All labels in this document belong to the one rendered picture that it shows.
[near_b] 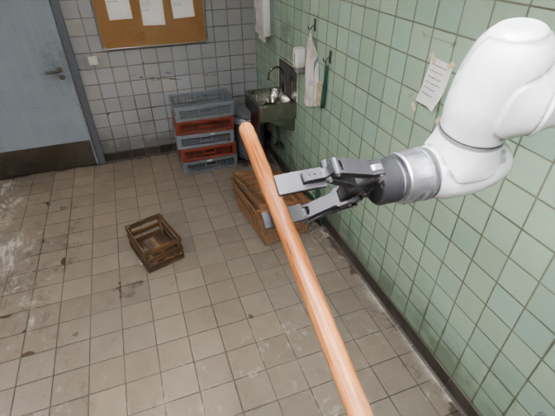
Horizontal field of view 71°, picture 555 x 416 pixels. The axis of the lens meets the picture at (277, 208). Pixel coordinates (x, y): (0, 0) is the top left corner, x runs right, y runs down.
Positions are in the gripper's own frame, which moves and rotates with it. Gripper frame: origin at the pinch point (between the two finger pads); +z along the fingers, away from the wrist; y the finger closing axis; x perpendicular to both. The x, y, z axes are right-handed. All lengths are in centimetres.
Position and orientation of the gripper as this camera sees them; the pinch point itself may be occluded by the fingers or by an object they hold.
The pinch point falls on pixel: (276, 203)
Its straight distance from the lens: 59.8
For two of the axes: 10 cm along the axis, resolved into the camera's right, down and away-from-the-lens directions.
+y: -1.4, 3.6, 9.2
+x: -2.7, -9.1, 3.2
